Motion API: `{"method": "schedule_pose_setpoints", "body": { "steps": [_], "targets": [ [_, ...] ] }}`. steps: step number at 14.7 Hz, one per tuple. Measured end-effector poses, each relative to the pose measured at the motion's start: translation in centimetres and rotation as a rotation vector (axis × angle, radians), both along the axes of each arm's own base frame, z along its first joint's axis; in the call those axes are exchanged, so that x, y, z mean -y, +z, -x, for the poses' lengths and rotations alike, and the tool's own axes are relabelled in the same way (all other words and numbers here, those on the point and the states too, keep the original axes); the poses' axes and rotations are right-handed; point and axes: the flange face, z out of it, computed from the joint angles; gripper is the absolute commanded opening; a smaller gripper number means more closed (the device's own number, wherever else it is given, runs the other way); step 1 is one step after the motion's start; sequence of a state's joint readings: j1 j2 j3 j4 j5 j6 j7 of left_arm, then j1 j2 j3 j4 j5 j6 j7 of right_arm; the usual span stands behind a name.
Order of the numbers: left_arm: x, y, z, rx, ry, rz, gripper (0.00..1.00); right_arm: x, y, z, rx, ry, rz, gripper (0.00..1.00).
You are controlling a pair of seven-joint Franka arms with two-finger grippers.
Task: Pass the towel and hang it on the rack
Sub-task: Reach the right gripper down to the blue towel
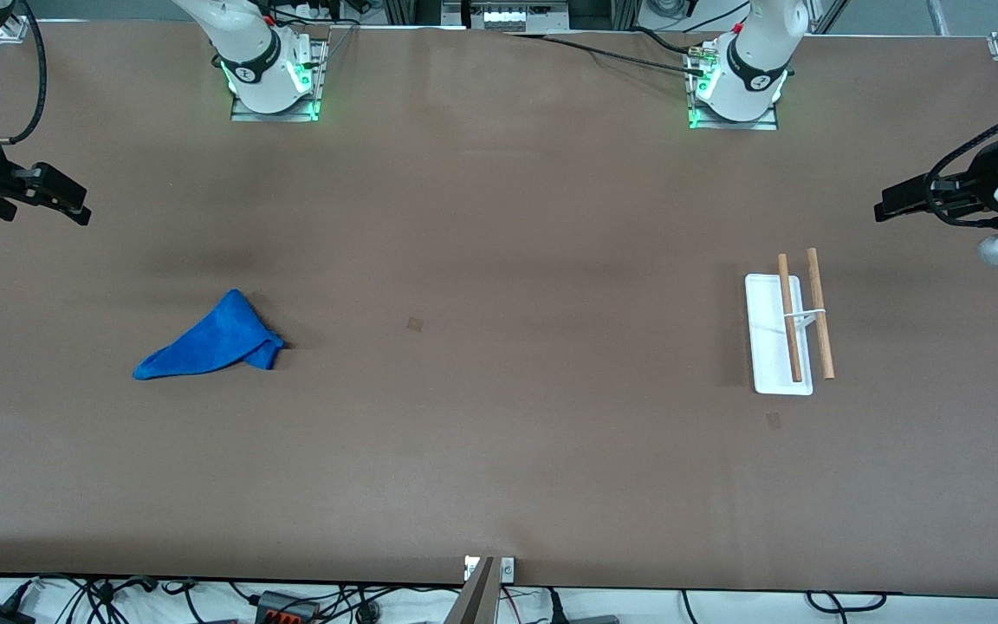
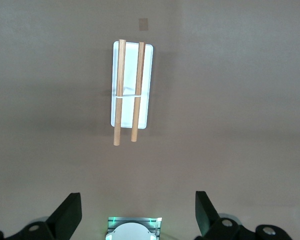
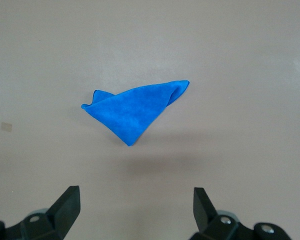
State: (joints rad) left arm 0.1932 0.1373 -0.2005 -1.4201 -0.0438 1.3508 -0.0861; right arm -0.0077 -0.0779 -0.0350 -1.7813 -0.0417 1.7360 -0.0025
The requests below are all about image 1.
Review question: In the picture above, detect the blue microfibre towel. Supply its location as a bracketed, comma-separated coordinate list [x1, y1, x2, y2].
[133, 289, 285, 381]

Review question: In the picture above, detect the white rack with wooden bars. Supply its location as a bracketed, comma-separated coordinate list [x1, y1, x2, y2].
[744, 248, 836, 397]

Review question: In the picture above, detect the white power strip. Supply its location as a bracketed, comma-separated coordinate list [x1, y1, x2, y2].
[463, 0, 571, 32]

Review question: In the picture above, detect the black orange connector box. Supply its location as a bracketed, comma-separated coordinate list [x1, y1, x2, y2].
[254, 590, 321, 624]

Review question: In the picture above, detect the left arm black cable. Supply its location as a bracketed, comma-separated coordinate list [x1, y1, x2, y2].
[926, 95, 998, 230]

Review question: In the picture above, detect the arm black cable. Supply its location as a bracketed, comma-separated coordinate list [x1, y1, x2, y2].
[926, 95, 998, 230]
[0, 0, 49, 146]

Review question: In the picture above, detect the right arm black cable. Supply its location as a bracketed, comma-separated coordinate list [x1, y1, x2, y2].
[0, 0, 49, 146]

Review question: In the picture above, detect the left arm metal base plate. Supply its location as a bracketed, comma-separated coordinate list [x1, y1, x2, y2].
[687, 42, 780, 132]

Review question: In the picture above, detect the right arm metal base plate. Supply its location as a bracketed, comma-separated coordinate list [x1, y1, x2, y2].
[230, 38, 328, 123]

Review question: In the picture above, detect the short black curved cable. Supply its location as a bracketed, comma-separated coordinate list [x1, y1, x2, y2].
[629, 26, 699, 58]

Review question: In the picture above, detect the long black table cable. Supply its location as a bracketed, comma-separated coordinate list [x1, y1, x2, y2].
[506, 31, 708, 77]

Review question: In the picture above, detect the thin grey cable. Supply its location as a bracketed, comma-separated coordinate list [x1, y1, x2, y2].
[324, 24, 360, 70]

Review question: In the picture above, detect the black looped cable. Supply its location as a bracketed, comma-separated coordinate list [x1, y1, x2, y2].
[805, 591, 888, 614]

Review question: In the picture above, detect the small metal mount bracket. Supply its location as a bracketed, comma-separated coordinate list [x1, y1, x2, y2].
[463, 556, 516, 583]

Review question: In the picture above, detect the grey camera mount pole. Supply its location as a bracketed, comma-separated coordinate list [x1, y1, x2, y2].
[444, 556, 501, 624]

